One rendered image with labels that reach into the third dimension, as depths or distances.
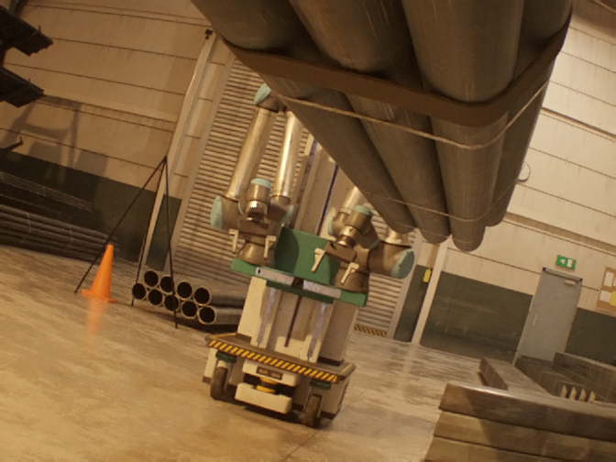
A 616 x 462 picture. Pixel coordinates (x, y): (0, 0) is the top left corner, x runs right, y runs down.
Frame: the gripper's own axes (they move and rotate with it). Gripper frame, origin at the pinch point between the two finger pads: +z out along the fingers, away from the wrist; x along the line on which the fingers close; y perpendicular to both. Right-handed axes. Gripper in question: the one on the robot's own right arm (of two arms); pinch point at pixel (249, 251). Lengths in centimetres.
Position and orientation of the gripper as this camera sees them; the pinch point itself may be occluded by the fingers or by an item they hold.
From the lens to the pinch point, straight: 424.6
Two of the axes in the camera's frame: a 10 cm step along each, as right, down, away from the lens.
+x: -9.9, -1.6, -0.4
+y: -1.1, 4.3, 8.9
